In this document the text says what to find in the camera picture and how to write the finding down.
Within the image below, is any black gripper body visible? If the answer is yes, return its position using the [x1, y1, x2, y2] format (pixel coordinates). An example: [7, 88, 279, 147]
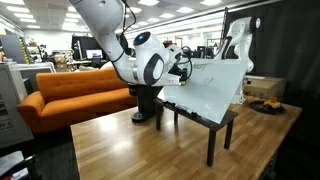
[168, 62, 188, 82]

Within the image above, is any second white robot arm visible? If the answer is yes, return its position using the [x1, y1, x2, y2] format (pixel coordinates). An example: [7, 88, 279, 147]
[215, 16, 262, 104]

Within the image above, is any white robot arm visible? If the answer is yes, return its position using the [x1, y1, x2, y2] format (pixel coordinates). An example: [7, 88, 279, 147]
[68, 0, 188, 86]

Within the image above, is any black whiteboard marker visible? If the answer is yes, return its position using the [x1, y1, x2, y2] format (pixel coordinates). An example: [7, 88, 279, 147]
[164, 101, 198, 117]

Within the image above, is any white whiteboard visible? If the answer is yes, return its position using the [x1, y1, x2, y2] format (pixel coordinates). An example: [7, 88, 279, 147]
[158, 59, 246, 124]

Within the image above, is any black coffee machine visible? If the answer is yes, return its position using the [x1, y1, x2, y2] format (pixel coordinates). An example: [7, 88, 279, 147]
[129, 84, 162, 123]

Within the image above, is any small dark wooden stand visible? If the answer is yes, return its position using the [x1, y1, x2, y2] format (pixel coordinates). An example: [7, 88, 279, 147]
[153, 98, 237, 167]

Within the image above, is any cardboard box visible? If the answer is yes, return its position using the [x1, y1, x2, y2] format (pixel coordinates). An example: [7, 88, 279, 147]
[243, 76, 286, 101]

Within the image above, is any orange sofa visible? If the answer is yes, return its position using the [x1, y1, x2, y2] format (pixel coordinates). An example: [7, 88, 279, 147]
[17, 68, 137, 134]

